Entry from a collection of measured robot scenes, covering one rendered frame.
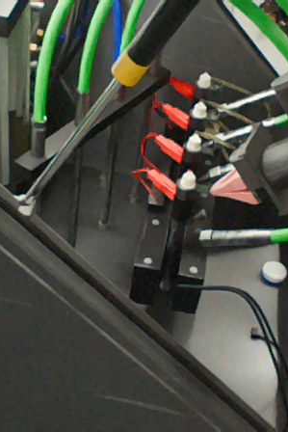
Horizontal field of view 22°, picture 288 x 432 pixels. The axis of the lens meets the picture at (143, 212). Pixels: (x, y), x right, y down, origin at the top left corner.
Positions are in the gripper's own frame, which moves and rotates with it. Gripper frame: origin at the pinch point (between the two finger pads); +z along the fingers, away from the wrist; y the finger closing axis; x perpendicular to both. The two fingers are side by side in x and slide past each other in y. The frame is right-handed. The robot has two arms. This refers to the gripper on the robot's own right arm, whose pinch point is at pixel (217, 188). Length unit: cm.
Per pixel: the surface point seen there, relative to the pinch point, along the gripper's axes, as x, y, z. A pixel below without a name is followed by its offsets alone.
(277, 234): 10.8, -2.6, -11.7
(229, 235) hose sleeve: 10.4, -1.2, -5.7
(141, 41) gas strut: 33, 27, -28
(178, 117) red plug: -14.9, 6.1, 9.9
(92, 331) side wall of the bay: 36.0, 8.9, -8.7
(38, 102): 6.9, 22.6, 9.4
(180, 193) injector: 2.3, 2.3, 3.5
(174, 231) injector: 2.1, -3.0, 8.8
